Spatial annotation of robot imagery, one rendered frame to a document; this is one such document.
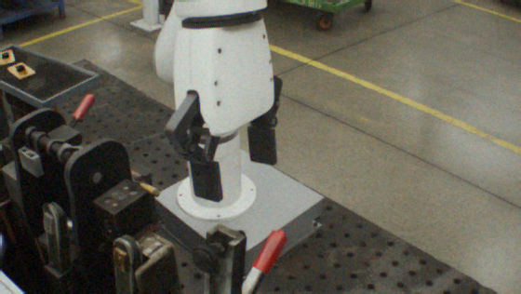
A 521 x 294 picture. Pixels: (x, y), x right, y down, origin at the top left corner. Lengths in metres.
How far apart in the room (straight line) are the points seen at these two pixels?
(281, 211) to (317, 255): 0.14
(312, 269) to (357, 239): 0.16
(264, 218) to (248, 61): 0.75
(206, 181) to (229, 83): 0.09
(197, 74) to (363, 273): 0.85
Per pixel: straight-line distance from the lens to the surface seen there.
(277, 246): 0.62
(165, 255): 0.73
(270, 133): 0.54
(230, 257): 0.52
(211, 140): 0.46
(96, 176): 0.76
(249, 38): 0.48
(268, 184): 1.29
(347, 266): 1.22
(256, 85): 0.49
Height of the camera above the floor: 1.56
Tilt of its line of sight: 32 degrees down
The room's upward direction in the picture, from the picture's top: straight up
